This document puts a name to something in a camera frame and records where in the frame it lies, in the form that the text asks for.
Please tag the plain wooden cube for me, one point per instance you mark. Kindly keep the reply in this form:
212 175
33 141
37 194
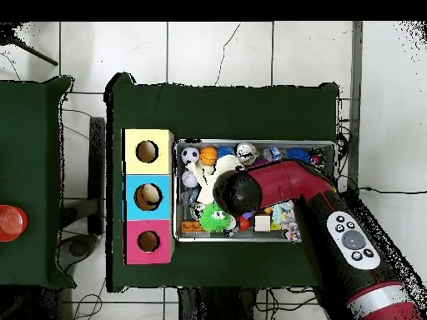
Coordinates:
262 223

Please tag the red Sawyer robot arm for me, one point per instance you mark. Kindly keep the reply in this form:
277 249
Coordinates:
293 183

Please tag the clear mesh bin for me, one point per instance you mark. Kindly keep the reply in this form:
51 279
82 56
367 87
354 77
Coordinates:
177 200

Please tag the wooden box with three holes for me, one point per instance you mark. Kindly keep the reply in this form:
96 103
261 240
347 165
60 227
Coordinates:
130 200

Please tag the cream knitted cloth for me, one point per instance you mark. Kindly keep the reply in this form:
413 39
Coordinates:
203 180

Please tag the small orange basketball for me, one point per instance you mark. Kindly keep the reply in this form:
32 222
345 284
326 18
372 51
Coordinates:
209 155

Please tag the small soccer ball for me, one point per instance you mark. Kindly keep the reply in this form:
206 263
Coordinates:
190 154

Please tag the green fuzzy toy with eyes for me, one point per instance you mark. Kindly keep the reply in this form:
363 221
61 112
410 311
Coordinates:
213 218

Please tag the orange toy block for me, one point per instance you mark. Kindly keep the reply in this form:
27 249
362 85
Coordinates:
191 226

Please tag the blue spiky ball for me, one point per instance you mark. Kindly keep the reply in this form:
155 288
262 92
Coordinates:
300 153

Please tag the colourful patterned cloth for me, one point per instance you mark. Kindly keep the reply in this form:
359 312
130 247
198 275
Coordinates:
291 231

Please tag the green cloth side table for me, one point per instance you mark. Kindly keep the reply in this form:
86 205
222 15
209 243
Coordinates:
33 133

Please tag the red round container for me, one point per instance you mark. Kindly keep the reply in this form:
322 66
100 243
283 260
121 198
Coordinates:
12 223

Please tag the black tripod leg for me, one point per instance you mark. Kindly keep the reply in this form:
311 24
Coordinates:
33 52

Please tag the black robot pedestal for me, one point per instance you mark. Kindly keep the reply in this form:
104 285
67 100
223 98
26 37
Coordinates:
220 306

